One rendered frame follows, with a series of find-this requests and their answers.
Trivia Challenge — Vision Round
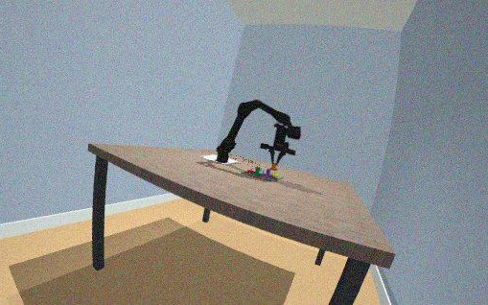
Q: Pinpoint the green gear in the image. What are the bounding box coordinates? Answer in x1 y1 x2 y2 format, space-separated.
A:
252 167 262 176

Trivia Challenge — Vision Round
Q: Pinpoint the purple gear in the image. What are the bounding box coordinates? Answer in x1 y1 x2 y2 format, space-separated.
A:
262 169 274 178

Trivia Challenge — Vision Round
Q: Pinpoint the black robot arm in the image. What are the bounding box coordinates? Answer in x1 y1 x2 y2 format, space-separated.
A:
215 99 301 163

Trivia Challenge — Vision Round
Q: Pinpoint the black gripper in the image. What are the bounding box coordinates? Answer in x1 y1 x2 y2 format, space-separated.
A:
260 135 295 166

